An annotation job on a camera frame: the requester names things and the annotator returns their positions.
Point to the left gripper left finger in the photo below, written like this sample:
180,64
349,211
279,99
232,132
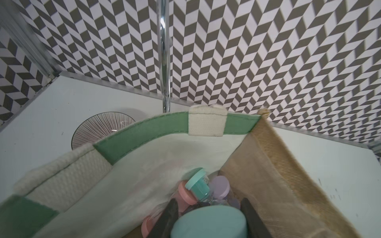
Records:
165,223

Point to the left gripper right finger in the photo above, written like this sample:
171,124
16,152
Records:
256,227

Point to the pink hourglass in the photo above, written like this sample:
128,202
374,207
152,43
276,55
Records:
184,198

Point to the teal hourglass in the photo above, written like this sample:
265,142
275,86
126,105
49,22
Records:
217,221
198,184

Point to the purple hourglass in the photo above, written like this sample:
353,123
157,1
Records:
222,193

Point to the brown green canvas bag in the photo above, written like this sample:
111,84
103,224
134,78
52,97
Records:
106,189

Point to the pink glass bowl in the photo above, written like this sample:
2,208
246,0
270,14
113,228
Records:
98,127

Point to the silver wire tree stand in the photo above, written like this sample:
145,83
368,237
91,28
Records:
163,34

